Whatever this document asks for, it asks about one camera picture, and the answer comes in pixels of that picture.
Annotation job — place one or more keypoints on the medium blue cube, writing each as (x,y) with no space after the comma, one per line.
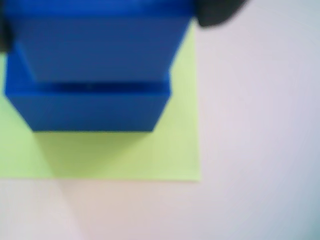
(100,45)

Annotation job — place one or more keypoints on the green paper square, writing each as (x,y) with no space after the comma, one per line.
(125,155)

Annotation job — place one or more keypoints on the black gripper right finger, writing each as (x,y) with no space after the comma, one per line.
(217,11)

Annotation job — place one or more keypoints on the large blue cube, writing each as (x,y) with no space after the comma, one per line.
(87,110)

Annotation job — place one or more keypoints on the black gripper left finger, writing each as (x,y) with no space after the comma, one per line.
(4,32)

